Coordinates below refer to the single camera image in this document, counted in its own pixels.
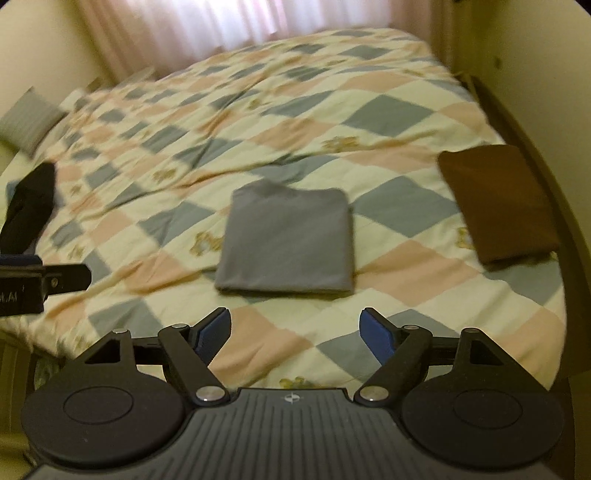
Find pink curtain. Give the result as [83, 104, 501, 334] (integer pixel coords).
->
[77, 0, 453, 80]

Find grey pants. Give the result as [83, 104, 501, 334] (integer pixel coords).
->
[214, 179, 355, 295]

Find folded brown garment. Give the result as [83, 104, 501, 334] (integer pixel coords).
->
[437, 145, 560, 267]

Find black garment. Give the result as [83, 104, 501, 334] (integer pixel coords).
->
[1, 162, 56, 255]

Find grey striped pillow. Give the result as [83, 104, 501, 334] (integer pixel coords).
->
[1, 88, 67, 156]

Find checkered quilt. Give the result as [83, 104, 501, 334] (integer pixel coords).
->
[1, 29, 566, 391]

